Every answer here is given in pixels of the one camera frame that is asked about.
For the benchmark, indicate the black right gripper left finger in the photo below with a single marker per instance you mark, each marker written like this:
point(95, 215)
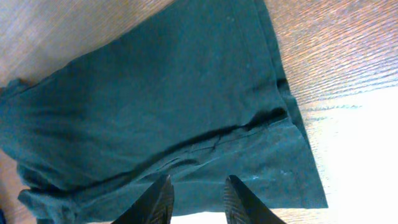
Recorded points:
point(154, 206)

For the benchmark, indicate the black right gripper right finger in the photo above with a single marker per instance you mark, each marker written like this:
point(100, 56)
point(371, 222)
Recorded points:
point(242, 206)

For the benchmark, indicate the dark teal t-shirt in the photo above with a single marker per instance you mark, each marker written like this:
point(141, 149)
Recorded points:
point(198, 92)

